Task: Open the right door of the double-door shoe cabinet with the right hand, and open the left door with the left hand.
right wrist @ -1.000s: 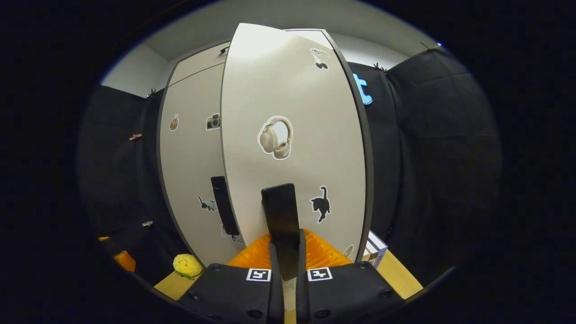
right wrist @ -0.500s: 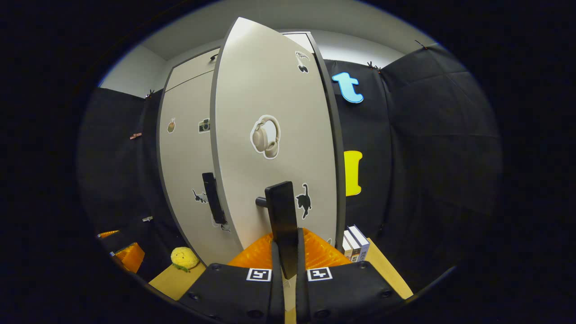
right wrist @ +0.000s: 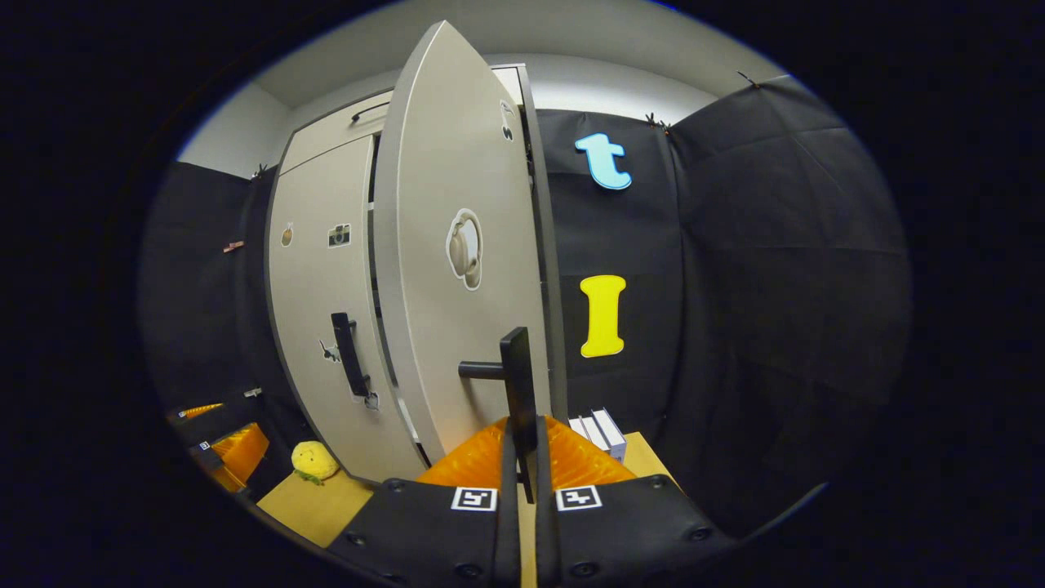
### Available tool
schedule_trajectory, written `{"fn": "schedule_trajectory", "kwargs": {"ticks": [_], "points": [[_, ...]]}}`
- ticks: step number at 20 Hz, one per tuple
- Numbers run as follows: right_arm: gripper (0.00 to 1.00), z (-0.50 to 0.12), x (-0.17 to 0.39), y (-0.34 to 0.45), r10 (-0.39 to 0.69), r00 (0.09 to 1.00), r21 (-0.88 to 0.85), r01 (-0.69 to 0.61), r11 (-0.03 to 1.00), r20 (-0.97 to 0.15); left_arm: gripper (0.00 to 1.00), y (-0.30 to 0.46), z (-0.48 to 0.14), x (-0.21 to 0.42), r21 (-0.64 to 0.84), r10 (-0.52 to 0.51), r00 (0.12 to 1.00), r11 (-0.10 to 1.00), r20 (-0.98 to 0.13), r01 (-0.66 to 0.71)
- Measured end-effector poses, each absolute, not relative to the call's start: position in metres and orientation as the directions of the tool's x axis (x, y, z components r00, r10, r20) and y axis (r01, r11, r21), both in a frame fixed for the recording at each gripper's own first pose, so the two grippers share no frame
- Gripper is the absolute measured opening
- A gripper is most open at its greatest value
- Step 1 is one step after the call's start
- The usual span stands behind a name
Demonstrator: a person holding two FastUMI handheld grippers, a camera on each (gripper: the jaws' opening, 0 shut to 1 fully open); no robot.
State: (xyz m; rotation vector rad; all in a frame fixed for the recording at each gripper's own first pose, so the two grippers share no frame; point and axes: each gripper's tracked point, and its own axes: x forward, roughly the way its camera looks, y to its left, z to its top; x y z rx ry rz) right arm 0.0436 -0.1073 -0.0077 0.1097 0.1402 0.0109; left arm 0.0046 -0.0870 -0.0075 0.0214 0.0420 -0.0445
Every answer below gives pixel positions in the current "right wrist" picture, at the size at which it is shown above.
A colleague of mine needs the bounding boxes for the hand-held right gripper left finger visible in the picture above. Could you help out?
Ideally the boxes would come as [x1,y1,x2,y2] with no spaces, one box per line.
[327,416,521,588]

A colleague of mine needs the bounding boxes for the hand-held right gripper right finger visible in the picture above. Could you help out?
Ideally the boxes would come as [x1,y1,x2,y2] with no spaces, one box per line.
[535,415,736,588]

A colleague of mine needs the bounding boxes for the grey cabinet door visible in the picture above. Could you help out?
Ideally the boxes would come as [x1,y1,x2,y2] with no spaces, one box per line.
[373,20,568,503]
[265,135,429,484]

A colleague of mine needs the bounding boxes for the grey double-door shoe cabinet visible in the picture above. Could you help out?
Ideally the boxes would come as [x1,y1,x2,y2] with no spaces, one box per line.
[263,64,570,484]

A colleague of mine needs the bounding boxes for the yellow plush toy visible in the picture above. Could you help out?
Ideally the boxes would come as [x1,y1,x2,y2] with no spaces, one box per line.
[291,441,340,485]

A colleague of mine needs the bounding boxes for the black backdrop cloth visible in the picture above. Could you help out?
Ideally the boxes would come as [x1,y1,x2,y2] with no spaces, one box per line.
[139,75,911,540]

